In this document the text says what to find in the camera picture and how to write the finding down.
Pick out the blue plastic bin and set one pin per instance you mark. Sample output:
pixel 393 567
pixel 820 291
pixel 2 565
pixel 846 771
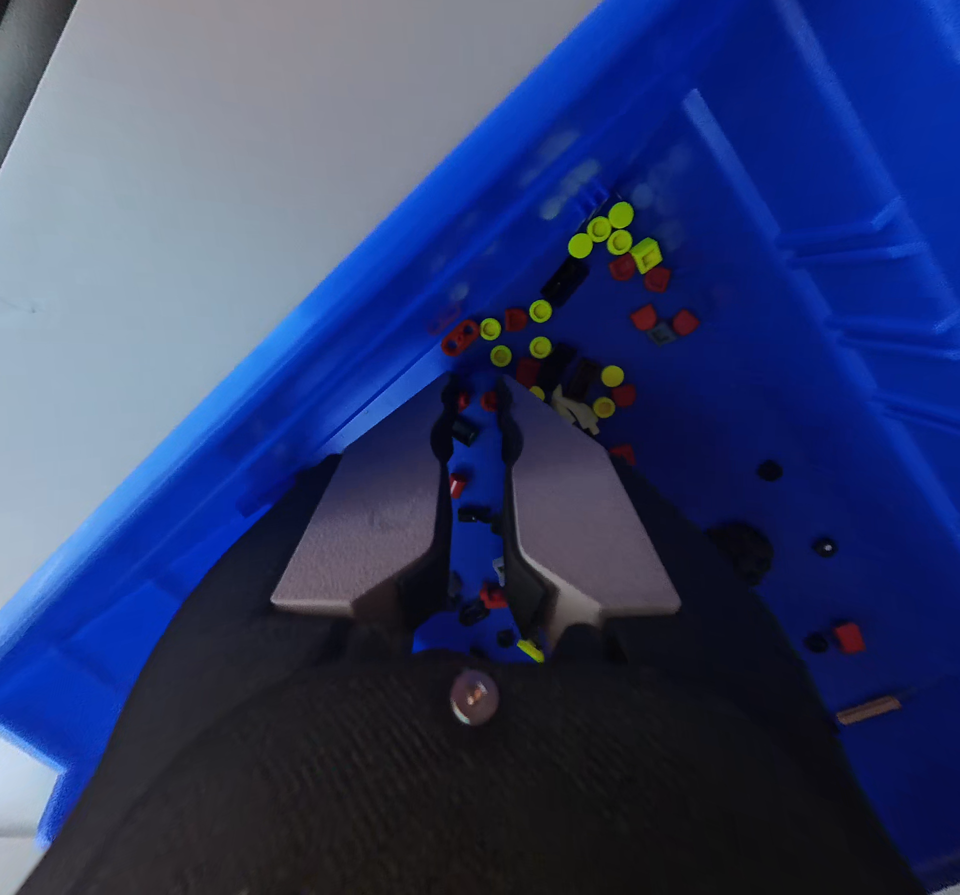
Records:
pixel 787 385

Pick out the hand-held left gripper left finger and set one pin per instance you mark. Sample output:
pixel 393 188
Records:
pixel 367 520

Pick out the tan flat brick piece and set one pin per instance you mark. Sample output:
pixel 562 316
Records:
pixel 868 710

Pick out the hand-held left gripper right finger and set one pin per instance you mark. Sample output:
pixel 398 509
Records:
pixel 577 520

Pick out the pile of lego pieces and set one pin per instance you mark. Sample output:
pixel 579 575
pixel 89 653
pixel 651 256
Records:
pixel 598 229

